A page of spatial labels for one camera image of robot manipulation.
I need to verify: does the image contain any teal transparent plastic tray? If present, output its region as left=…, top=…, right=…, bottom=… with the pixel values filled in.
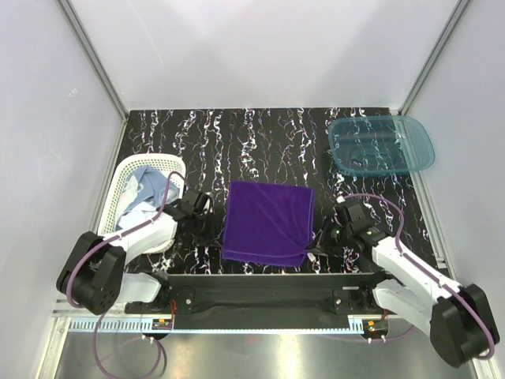
left=327, top=115, right=436, bottom=177

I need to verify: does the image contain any left connector box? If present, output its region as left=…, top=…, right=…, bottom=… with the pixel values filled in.
left=151, top=318, right=174, bottom=330

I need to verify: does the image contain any purple towel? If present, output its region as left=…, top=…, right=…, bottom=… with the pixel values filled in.
left=221, top=181, right=314, bottom=267

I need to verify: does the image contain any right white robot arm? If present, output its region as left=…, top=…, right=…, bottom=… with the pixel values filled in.
left=307, top=193, right=500, bottom=368

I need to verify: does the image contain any connector box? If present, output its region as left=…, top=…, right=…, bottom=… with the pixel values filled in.
left=151, top=318, right=174, bottom=330
left=364, top=319, right=389, bottom=335

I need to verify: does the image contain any right connector box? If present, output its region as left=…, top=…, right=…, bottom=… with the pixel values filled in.
left=364, top=319, right=389, bottom=335

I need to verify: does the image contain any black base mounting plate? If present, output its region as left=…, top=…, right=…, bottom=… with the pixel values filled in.
left=125, top=273, right=383, bottom=332

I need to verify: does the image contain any light blue towel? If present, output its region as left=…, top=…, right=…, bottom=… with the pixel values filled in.
left=114, top=166, right=166, bottom=231

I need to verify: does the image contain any white plastic basket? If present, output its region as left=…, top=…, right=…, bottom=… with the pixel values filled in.
left=98, top=153, right=186, bottom=261

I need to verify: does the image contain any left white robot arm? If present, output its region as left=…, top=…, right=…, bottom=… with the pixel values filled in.
left=56, top=189, right=217, bottom=315

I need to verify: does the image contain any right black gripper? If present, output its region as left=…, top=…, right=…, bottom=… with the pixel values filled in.
left=305, top=216, right=352, bottom=257

